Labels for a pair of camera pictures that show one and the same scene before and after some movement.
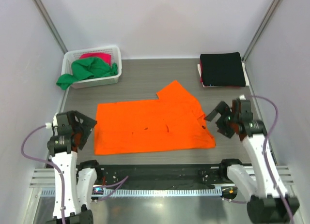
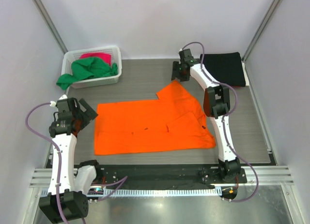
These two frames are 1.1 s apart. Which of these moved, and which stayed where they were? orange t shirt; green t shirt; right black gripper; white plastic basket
Moved: right black gripper
Stayed: green t shirt; white plastic basket; orange t shirt
